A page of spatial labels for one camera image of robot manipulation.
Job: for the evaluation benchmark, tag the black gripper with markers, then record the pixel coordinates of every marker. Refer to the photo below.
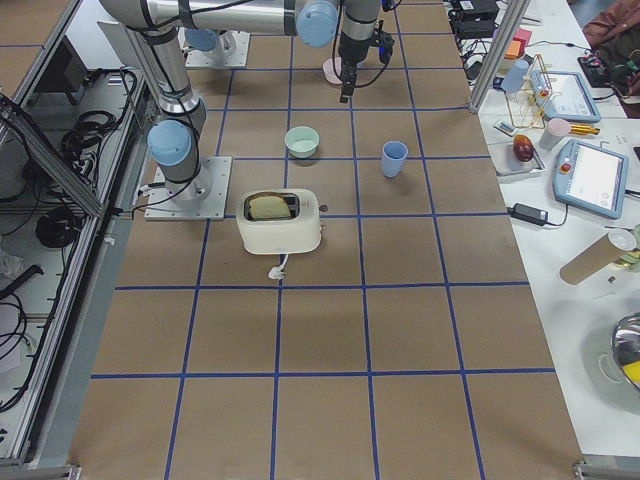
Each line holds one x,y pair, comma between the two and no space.
351,50

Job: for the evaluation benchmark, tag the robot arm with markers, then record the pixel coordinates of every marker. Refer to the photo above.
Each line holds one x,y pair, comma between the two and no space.
152,28

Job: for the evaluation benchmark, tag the pink bowl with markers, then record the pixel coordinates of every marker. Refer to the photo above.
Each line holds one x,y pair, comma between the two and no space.
332,70

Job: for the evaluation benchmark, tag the mint green bowl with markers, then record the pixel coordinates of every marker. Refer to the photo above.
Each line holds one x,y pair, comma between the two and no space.
302,141

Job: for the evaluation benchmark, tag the bread slice in toaster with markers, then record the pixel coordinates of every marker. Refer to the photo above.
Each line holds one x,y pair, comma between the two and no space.
268,207

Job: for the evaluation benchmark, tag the cream white toaster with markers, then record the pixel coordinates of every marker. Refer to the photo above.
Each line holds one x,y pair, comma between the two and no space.
301,233

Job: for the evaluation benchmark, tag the light blue cup on desk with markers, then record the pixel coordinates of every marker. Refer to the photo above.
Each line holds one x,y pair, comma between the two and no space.
515,77

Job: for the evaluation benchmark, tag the metal tray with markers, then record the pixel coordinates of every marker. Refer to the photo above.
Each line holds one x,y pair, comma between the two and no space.
508,167

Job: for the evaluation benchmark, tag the red apple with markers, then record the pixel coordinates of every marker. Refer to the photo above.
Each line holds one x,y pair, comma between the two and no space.
522,147

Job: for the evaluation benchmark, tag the teach pendant tablet far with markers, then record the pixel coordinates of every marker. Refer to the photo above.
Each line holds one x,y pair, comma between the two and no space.
564,95

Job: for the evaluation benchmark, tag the teach pendant tablet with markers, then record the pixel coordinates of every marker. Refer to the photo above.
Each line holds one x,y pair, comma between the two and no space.
591,178
564,95

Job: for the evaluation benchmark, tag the black power adapter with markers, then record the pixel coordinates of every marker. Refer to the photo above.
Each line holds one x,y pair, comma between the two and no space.
528,214

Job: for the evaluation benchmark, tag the teach pendant tablet near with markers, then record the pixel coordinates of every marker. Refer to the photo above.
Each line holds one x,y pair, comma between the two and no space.
591,178

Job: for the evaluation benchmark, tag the cardboard tube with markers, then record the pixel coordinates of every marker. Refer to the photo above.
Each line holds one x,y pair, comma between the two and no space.
598,255

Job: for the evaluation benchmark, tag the steel mixing bowl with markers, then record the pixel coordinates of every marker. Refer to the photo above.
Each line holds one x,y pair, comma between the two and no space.
620,363

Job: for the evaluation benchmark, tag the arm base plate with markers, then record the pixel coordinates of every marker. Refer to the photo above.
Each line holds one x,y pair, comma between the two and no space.
213,50
204,198

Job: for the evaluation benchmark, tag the gold wire rack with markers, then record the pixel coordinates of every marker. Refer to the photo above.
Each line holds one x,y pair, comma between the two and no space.
524,109

